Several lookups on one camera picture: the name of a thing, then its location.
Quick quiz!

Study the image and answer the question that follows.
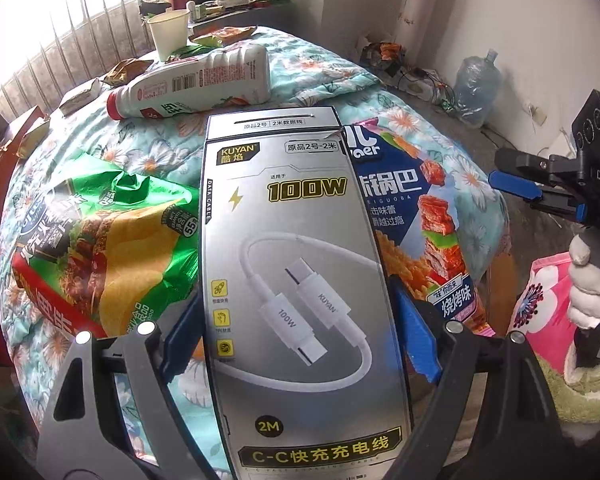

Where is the clear blue water jug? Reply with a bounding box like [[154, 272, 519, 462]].
[[452, 50, 503, 128]]

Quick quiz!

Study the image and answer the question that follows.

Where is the person's right hand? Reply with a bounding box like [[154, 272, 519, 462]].
[[567, 234, 600, 328]]

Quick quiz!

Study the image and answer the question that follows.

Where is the white milk bottle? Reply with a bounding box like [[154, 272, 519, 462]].
[[106, 44, 272, 121]]

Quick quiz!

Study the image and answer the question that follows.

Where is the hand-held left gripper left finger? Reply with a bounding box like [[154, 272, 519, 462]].
[[37, 287, 231, 480]]

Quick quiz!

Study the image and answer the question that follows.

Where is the metal window railing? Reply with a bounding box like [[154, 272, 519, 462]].
[[0, 0, 181, 111]]

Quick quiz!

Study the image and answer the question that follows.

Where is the brown snack packet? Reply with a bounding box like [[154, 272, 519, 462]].
[[190, 26, 256, 43]]

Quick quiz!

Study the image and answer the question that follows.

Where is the grey bedside table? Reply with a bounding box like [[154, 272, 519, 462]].
[[187, 0, 301, 36]]

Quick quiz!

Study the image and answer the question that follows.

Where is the white paper cup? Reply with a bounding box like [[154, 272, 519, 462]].
[[147, 8, 191, 61]]

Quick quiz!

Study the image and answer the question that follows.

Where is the blue and orange snack bag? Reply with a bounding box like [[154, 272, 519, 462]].
[[340, 125, 496, 336]]

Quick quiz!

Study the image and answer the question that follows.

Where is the green fleece cloth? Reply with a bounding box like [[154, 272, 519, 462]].
[[555, 360, 600, 421]]

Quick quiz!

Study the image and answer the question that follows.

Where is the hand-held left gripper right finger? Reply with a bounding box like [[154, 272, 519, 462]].
[[387, 275, 571, 480]]

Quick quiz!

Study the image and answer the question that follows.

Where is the green chips bag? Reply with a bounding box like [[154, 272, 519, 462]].
[[12, 152, 201, 341]]

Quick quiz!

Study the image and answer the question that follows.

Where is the white power strip with cables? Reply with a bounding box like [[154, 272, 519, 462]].
[[405, 70, 451, 106]]

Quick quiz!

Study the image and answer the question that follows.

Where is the silver cable packaging box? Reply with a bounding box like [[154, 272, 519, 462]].
[[202, 107, 413, 480]]

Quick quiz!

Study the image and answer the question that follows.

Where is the yellow snack packet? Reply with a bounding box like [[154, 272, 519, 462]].
[[16, 107, 51, 158]]

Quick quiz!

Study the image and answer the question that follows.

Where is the pink fleece blanket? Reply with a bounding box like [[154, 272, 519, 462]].
[[510, 255, 576, 361]]

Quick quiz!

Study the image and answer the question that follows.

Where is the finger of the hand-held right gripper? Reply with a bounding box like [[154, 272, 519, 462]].
[[489, 147, 550, 199], [530, 189, 589, 224]]

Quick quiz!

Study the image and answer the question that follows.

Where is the gold snack packet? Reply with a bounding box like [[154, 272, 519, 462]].
[[102, 59, 153, 86]]

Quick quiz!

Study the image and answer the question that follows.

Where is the small green snack packet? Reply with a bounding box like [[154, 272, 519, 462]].
[[167, 44, 216, 61]]

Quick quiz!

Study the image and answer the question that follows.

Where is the small cream carton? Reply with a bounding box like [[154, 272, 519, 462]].
[[59, 79, 102, 117]]

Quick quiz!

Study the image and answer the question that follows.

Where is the floral quilted blanket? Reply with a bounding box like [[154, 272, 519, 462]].
[[0, 25, 511, 480]]

